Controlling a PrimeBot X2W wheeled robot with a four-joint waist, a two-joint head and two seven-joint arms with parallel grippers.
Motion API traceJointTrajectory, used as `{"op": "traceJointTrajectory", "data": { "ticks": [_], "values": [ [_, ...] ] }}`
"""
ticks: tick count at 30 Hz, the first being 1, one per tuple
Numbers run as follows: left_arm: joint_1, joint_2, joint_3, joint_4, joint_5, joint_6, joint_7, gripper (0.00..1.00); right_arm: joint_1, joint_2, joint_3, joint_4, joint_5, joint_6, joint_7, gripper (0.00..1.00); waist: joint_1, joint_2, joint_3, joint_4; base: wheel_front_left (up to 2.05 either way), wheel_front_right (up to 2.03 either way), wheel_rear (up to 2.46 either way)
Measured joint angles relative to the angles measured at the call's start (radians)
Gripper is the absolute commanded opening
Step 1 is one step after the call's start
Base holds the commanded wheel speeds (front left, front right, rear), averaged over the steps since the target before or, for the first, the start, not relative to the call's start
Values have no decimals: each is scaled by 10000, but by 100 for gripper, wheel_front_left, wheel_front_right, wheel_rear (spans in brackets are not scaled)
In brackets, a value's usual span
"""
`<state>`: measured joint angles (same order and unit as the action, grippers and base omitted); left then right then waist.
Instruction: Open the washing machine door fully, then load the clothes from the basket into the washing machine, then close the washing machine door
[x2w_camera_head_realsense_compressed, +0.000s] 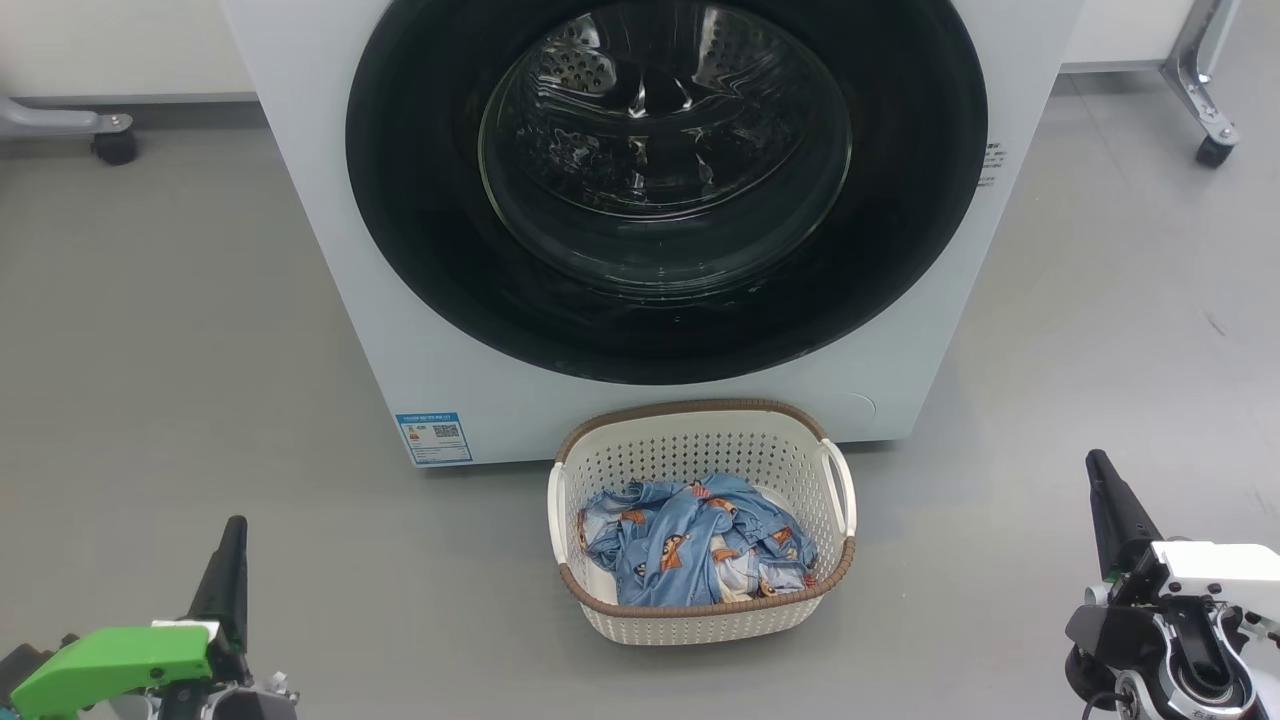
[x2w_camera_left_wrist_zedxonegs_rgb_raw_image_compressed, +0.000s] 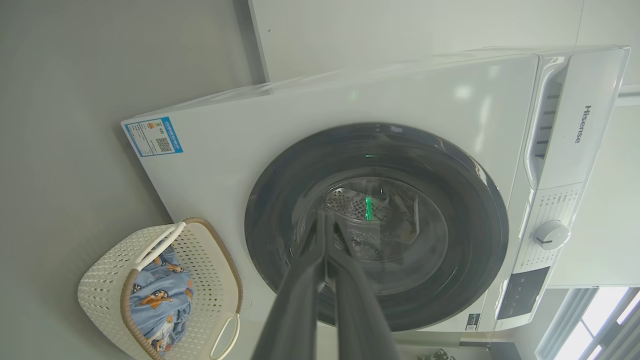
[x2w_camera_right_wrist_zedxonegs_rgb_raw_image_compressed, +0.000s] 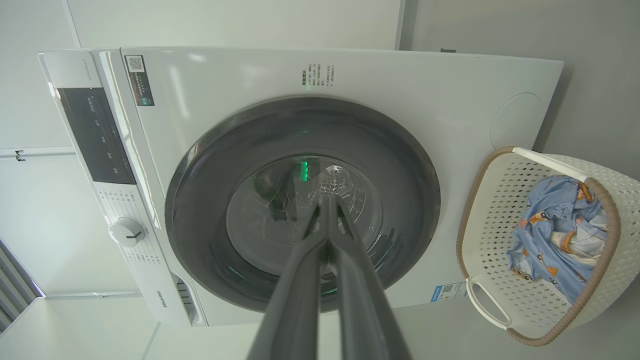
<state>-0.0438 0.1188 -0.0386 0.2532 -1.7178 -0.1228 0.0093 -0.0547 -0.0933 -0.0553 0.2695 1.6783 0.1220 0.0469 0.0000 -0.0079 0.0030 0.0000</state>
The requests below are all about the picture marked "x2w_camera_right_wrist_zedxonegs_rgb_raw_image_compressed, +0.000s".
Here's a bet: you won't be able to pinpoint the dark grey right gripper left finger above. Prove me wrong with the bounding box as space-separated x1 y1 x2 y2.
247 195 329 360

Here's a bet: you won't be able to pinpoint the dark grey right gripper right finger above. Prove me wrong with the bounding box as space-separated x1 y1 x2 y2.
329 195 413 360

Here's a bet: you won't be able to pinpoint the washing machine glass door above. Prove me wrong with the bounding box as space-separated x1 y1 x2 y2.
165 96 442 315

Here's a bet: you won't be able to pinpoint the blue printed pyjama trousers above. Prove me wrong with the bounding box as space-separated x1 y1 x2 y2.
506 220 608 306

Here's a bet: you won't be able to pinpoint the white front-loading washing machine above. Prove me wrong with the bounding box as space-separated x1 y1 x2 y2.
39 46 565 328

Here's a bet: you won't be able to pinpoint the blue energy label sticker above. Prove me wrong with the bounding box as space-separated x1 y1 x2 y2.
430 281 469 304

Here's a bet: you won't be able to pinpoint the white perforated laundry basket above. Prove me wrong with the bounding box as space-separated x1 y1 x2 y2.
456 146 640 347

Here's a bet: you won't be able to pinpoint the dark QR code sticker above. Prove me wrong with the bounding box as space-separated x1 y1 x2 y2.
124 55 155 107

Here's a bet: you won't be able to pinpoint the grey slatted window blind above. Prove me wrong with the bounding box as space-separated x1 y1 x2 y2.
0 239 46 333

